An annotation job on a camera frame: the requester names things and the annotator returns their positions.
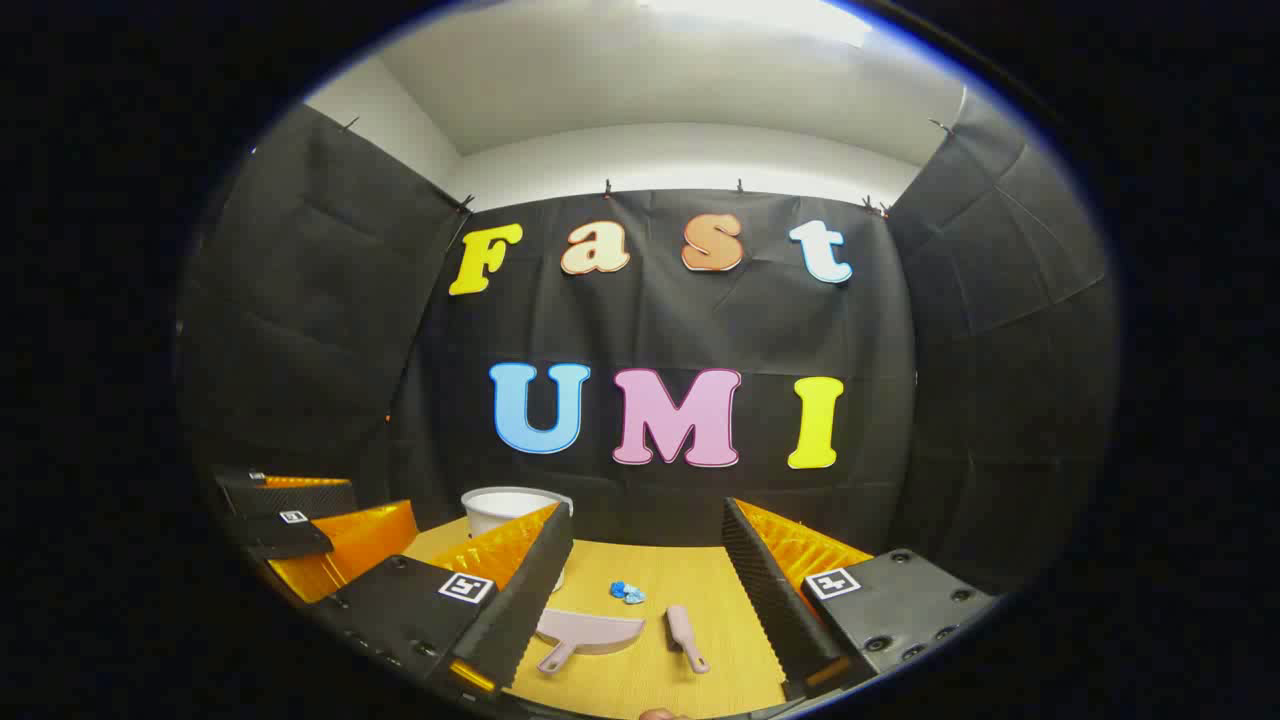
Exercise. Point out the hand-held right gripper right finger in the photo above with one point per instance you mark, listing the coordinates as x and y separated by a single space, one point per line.
770 610

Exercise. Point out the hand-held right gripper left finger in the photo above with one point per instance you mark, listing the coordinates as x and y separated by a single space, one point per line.
520 610

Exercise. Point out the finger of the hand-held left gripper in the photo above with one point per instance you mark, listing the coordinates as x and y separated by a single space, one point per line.
300 498
285 538

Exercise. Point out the small pink dustpan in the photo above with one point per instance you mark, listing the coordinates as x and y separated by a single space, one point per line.
595 632

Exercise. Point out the small pink broom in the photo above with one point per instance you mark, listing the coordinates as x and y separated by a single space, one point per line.
682 628

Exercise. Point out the white garbage bin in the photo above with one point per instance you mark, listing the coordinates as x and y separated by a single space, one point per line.
500 512

